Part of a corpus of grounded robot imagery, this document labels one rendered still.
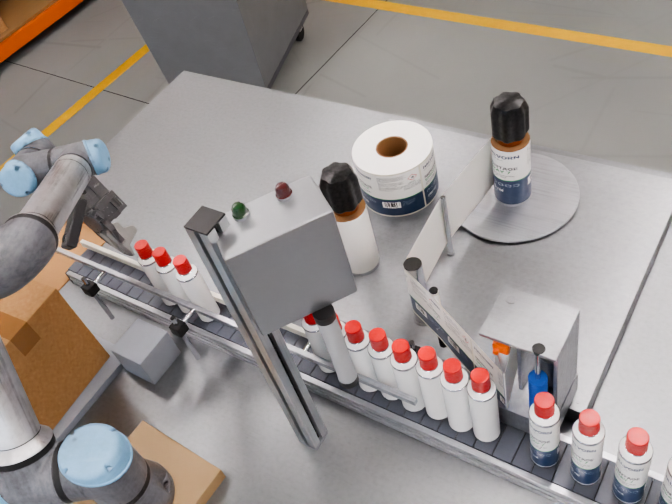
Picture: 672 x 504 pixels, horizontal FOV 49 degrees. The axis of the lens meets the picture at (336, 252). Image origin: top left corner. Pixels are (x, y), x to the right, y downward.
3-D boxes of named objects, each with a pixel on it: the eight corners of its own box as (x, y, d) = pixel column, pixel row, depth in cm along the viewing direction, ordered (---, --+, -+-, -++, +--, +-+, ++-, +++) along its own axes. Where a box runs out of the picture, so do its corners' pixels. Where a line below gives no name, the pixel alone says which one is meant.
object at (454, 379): (479, 415, 143) (471, 358, 128) (468, 437, 141) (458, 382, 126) (455, 405, 146) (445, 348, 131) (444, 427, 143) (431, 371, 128)
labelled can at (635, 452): (647, 484, 128) (660, 428, 113) (638, 510, 125) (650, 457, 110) (617, 471, 130) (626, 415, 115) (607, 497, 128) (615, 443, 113)
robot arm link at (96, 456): (145, 503, 137) (114, 473, 127) (78, 515, 138) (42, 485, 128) (151, 445, 145) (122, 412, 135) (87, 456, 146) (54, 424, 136)
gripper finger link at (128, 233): (151, 240, 176) (124, 212, 172) (135, 258, 173) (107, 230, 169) (146, 241, 178) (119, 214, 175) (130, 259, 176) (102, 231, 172)
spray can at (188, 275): (225, 309, 175) (195, 254, 160) (212, 326, 173) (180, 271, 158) (209, 303, 178) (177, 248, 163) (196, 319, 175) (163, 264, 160)
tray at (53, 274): (112, 235, 210) (106, 225, 207) (48, 301, 197) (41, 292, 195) (46, 209, 225) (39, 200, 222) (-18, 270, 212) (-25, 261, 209)
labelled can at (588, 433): (604, 466, 131) (611, 410, 116) (594, 491, 129) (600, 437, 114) (576, 454, 134) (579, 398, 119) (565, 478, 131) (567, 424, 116)
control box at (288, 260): (358, 292, 118) (333, 210, 104) (262, 338, 116) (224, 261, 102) (334, 252, 124) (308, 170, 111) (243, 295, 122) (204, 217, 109)
